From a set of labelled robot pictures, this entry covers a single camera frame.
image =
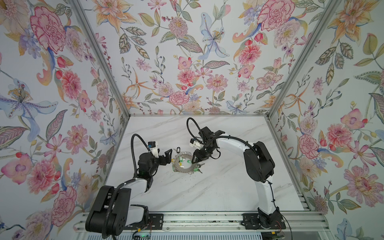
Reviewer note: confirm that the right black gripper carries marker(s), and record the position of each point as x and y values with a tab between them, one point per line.
201	150

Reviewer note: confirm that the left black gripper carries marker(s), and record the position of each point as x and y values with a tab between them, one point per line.
162	157

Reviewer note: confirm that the round metal key organizer disc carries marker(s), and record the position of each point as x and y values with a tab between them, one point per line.
182	163

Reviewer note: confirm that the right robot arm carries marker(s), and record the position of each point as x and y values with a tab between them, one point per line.
259	167

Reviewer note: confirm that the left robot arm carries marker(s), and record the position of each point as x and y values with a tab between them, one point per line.
113	212

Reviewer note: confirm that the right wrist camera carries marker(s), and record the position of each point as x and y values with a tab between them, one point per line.
196	144

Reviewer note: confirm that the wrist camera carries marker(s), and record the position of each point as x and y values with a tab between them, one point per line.
196	144
153	146

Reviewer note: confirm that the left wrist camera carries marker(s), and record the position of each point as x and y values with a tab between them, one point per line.
153	146

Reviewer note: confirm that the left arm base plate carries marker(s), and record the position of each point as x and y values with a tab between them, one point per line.
151	222

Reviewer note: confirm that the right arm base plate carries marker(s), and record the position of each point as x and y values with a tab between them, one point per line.
256	221

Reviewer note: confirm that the aluminium mounting rail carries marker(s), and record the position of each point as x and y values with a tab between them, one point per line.
293	221

